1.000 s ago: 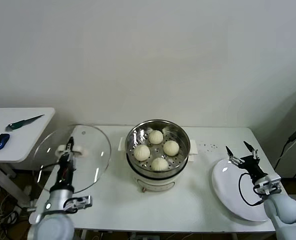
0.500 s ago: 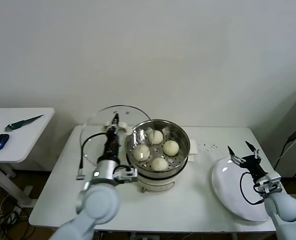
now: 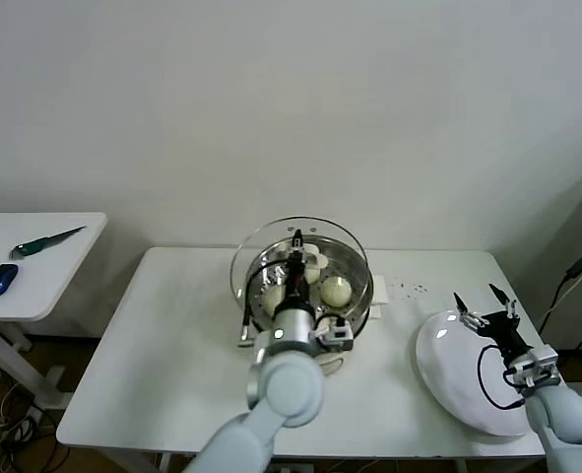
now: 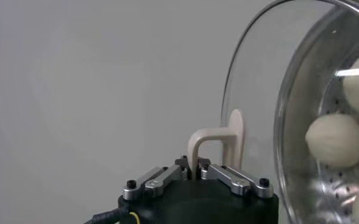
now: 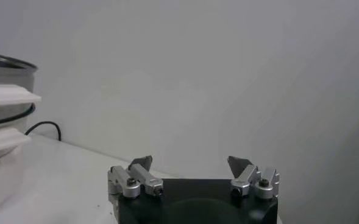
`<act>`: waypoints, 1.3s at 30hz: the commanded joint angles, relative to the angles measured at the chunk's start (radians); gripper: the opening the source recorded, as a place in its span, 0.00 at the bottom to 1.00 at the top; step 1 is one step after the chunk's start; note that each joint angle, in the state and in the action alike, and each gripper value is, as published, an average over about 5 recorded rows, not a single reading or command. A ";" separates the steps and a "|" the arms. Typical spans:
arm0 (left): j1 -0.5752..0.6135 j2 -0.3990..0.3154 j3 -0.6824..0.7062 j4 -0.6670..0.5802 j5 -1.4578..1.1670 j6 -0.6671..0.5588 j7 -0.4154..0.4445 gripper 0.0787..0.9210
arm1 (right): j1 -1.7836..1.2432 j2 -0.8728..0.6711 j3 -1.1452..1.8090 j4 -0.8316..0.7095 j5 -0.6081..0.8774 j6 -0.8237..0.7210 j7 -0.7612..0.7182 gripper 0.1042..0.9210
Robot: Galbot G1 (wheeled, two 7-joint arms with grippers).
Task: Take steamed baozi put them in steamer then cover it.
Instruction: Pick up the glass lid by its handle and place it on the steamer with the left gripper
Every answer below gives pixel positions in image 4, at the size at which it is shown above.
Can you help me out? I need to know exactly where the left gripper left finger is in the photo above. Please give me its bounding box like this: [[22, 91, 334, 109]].
[[123, 156, 189, 201]]

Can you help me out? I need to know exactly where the glass lid with cream handle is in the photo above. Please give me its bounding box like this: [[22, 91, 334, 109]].
[[187, 0, 359, 224]]

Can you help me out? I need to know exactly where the perforated steel steamer basket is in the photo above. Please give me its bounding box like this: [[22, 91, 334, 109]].
[[273, 4, 359, 224]]

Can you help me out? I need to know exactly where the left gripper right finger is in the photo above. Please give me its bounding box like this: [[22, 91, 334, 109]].
[[198, 156, 274, 200]]

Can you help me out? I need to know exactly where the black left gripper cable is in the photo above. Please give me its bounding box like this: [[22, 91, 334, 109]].
[[84, 206, 142, 224]]

